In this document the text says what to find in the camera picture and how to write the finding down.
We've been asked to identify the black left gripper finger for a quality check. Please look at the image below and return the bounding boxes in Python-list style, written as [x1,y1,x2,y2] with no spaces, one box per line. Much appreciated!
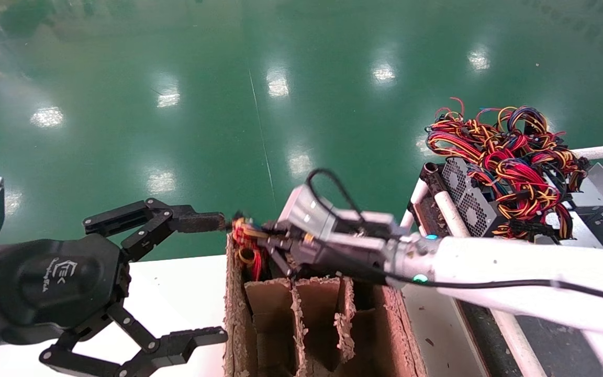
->
[39,305,229,377]
[83,198,226,261]

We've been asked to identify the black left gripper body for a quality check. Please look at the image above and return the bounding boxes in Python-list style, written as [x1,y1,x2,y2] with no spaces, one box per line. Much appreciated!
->
[0,234,130,330]

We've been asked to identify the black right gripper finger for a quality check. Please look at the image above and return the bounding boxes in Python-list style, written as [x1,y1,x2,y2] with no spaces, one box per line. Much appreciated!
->
[261,220,307,242]
[269,243,302,277]

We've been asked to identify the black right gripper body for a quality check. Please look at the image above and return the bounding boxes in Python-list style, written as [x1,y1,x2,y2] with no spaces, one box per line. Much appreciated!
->
[288,233,394,283]

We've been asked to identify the power supply with coloured wires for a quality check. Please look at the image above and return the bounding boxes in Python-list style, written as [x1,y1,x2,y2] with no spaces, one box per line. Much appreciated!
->
[230,214,272,282]

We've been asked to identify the brown cardboard box with dividers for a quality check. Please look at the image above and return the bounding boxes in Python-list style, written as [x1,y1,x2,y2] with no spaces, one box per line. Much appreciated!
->
[223,233,428,377]

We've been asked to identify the short white rack pipe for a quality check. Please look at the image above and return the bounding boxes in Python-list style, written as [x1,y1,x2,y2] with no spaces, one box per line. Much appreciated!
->
[400,179,430,231]

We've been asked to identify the brown pipe connector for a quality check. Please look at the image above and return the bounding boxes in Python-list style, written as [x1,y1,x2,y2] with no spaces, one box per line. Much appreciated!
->
[421,162,444,194]

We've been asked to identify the perforated grey metal power supply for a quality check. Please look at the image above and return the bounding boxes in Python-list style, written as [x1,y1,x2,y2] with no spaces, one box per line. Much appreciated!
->
[440,157,507,237]

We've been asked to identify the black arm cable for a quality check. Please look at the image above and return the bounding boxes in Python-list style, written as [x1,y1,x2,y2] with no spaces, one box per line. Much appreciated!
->
[306,169,603,307]

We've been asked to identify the tangled pile of coloured wires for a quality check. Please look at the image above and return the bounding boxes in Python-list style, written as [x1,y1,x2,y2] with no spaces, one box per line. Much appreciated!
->
[426,98,590,240]

